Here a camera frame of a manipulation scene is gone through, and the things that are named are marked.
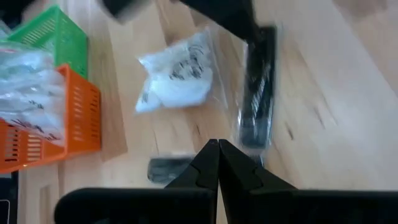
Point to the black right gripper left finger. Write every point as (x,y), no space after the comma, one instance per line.
(186,199)

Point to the orange plastic basket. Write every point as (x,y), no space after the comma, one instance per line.
(82,118)

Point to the green plastic basket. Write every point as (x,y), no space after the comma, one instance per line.
(62,46)

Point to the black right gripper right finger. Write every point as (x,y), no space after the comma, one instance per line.
(248,199)

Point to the black packaged comb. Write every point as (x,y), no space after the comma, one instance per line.
(168,169)
(258,93)

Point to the clear bag with white cotton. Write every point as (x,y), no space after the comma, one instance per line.
(18,56)
(31,118)
(177,84)
(28,84)

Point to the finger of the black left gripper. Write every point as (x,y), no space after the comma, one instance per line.
(124,7)
(227,17)

